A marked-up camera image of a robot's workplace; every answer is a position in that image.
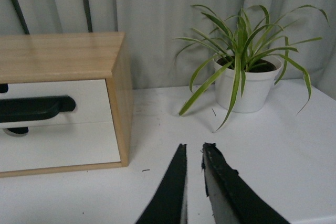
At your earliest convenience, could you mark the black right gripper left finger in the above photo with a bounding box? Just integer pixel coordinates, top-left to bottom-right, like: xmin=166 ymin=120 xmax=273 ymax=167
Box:
xmin=136 ymin=144 xmax=188 ymax=223

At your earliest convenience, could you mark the wooden drawer cabinet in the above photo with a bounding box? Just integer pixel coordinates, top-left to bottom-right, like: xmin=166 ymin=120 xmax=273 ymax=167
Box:
xmin=1 ymin=32 xmax=133 ymax=177

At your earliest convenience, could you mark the black lower drawer handle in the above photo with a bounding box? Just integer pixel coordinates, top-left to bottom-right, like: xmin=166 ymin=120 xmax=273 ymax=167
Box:
xmin=6 ymin=127 xmax=29 ymax=135

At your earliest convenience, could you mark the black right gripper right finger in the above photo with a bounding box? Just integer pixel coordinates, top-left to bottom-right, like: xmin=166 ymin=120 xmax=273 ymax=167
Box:
xmin=202 ymin=143 xmax=289 ymax=223

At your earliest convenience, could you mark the black upper drawer handle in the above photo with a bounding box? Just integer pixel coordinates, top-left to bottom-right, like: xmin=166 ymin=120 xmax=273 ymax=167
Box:
xmin=1 ymin=95 xmax=76 ymax=123

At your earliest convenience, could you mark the black drawer handle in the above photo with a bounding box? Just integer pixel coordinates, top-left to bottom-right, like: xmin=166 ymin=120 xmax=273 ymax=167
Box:
xmin=1 ymin=95 xmax=76 ymax=123
xmin=6 ymin=127 xmax=29 ymax=135

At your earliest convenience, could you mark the white plant pot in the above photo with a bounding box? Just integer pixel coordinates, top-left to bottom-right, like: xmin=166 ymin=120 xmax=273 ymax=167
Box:
xmin=215 ymin=56 xmax=282 ymax=113

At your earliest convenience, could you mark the white drawer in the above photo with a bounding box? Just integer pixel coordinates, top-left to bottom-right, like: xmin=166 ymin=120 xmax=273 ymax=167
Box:
xmin=1 ymin=122 xmax=120 ymax=172
xmin=1 ymin=79 xmax=112 ymax=129

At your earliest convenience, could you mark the green spider plant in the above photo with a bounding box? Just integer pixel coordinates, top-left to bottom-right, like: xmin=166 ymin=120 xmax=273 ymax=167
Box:
xmin=179 ymin=4 xmax=312 ymax=125

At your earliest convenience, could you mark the grey curtain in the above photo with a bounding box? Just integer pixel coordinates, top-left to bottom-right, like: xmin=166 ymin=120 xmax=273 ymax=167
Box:
xmin=1 ymin=0 xmax=335 ymax=97

